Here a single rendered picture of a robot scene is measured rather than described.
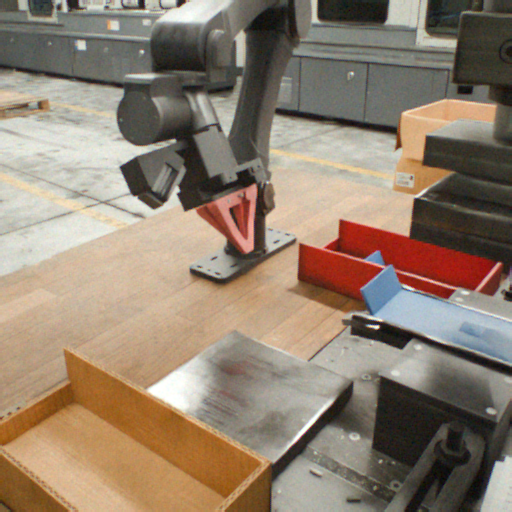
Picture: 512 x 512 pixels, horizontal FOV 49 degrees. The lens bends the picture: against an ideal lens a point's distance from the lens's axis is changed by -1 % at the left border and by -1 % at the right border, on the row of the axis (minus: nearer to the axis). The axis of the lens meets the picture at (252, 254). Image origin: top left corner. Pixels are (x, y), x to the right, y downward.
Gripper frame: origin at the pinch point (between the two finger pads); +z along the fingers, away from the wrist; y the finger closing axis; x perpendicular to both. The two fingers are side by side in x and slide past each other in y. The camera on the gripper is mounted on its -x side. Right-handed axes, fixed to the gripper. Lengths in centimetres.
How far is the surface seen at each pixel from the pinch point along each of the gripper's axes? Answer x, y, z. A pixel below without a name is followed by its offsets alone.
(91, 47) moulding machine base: 400, -664, -262
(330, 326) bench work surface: 5.1, 3.1, 13.7
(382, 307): 0.8, 16.0, 10.1
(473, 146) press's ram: -0.7, 32.0, -3.1
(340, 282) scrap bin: 12.8, 0.0, 10.6
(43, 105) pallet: 251, -566, -172
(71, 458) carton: -29.4, 1.9, 9.6
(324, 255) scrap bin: 12.7, -0.9, 6.4
